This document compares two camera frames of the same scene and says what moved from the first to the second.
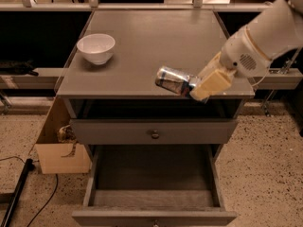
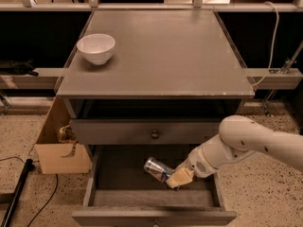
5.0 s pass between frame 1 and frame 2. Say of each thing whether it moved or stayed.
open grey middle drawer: stayed
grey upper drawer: stayed
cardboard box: stayed
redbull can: moved
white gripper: moved
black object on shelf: stayed
